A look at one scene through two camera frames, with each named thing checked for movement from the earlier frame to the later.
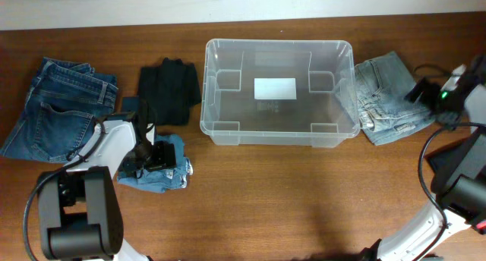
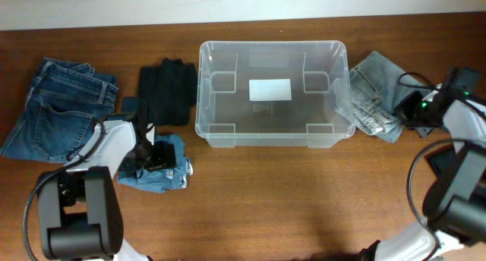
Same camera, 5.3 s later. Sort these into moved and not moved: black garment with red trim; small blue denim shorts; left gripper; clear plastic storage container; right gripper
Moved: right gripper
Not moved: small blue denim shorts; clear plastic storage container; black garment with red trim; left gripper
